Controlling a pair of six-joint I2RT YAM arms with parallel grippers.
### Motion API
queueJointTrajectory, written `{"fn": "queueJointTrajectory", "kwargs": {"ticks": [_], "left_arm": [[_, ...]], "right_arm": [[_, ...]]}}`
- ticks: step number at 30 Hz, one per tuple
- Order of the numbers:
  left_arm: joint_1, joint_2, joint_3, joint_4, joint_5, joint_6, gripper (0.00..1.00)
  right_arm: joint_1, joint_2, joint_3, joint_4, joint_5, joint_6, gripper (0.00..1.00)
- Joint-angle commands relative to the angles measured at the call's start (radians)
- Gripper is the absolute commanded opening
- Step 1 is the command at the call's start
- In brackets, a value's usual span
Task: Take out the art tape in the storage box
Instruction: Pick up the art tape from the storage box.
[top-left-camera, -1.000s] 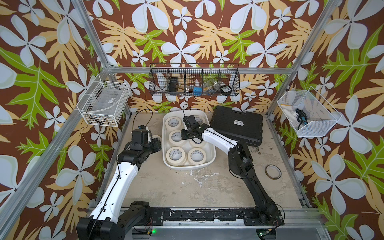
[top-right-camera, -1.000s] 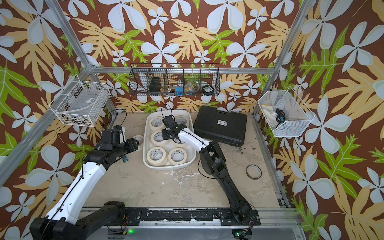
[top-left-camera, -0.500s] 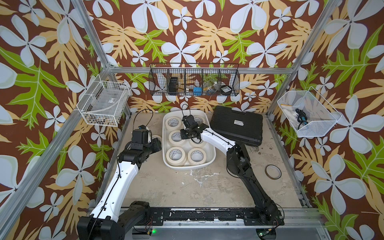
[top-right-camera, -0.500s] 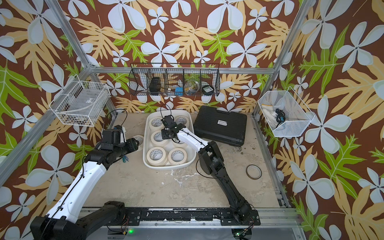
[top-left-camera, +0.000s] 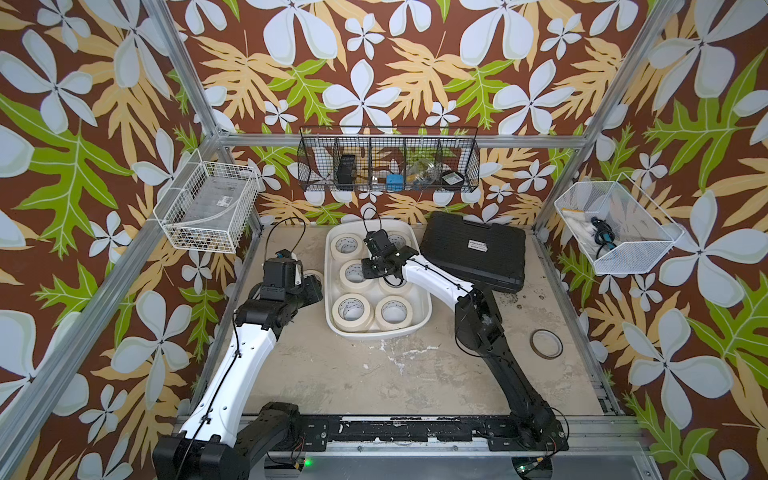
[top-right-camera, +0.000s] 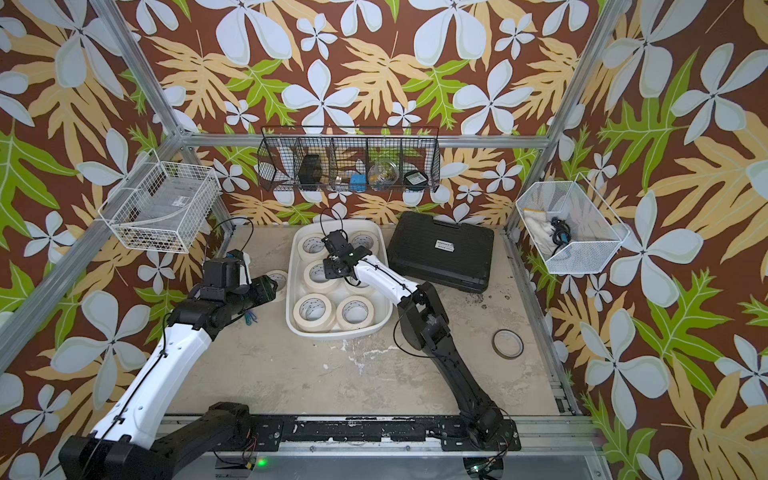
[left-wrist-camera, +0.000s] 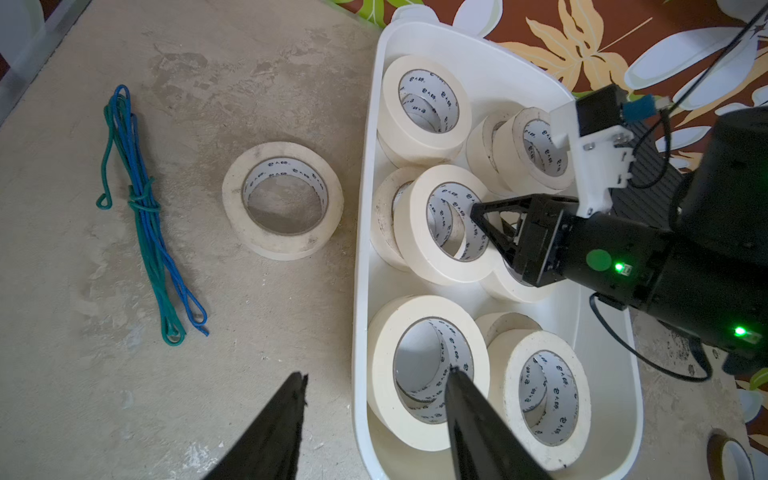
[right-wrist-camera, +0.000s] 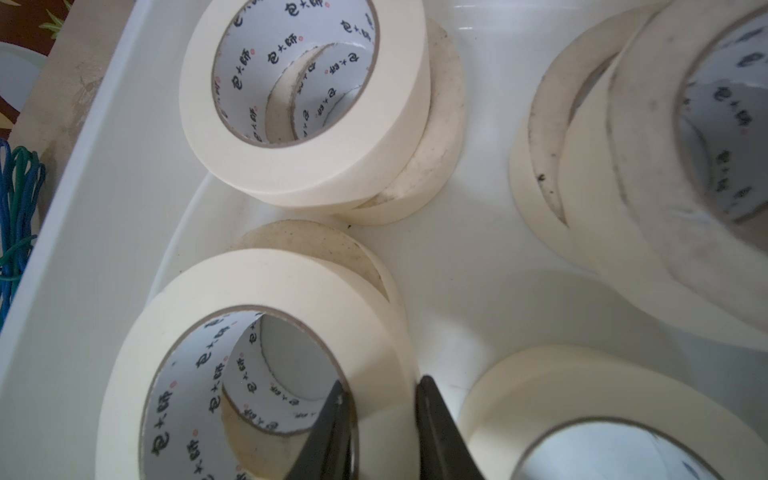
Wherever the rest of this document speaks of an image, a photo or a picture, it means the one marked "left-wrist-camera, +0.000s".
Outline masking tape roll one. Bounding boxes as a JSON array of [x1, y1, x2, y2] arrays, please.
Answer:
[[222, 142, 344, 261]]

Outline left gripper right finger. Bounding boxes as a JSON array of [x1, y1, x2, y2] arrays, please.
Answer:
[[445, 367, 550, 480]]

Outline masking tape roll four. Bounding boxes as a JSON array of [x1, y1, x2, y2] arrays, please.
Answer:
[[466, 104, 575, 197]]

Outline masking tape roll five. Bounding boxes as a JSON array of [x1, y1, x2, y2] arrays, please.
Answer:
[[371, 164, 502, 286]]

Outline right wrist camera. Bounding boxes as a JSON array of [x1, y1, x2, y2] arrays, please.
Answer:
[[550, 85, 635, 219]]

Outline white plastic storage box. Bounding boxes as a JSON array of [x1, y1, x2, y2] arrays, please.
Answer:
[[351, 21, 644, 480]]

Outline masking tape roll two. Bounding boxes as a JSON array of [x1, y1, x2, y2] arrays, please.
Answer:
[[377, 55, 472, 168]]

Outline masking tape roll six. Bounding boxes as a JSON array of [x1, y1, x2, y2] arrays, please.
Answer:
[[476, 312, 592, 471]]

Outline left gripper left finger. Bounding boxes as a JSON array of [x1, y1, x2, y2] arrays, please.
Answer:
[[206, 371, 308, 479]]

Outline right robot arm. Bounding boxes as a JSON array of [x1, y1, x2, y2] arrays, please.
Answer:
[[471, 107, 767, 375]]

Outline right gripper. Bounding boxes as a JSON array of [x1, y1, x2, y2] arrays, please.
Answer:
[[470, 194, 674, 300]]

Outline masking tape roll three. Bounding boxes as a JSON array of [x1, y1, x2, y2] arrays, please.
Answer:
[[367, 295, 490, 452]]

